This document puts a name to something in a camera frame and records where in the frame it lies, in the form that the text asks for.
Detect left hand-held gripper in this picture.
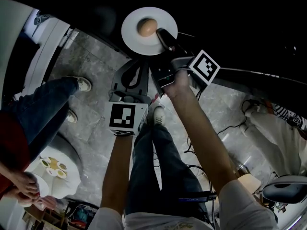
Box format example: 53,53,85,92
107,59,152,137

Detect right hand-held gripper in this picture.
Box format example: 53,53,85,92
151,28,221,98

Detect brown egg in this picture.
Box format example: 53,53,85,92
137,18,158,37

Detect large white plate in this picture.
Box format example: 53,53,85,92
121,6,178,56

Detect black mini fridge cabinet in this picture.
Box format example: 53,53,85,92
71,0,307,98

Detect person's right forearm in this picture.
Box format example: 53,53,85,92
165,71,240,194

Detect person's left forearm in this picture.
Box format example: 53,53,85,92
100,135,135,215

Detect person's right shoe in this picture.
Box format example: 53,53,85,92
153,106,166,126

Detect person's jeans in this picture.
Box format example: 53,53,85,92
124,123,209,215

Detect white window sill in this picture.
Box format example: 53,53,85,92
23,8,72,88

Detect black bag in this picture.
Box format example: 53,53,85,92
4,32,40,98

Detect white round pouf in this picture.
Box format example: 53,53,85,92
24,133,83,200

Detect black box blue screen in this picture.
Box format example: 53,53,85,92
178,191,218,203

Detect black white striped blanket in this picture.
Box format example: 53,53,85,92
273,103,307,130

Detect white side plate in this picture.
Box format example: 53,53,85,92
31,173,50,198

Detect teal power tool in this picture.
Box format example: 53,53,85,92
71,206,96,225

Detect wooden stool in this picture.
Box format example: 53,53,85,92
236,163,262,195

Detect cardboard boxes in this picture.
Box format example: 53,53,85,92
23,206,70,230

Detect person's white shirt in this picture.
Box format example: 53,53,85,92
88,180,279,230

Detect grey rounded chair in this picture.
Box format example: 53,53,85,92
262,175,307,205

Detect black floor cable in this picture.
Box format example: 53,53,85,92
217,99,261,138

